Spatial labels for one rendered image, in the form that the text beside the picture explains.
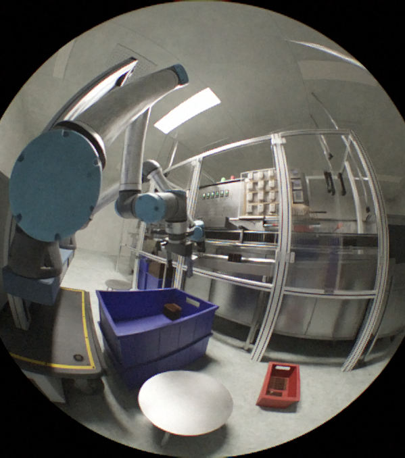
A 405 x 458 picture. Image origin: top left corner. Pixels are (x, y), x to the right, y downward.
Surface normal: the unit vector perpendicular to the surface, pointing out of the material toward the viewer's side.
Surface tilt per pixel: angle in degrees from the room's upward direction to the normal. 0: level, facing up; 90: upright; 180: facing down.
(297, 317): 90
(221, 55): 180
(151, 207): 115
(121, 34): 180
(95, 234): 90
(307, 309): 90
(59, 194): 95
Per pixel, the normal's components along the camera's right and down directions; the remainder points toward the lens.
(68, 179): 0.92, 0.17
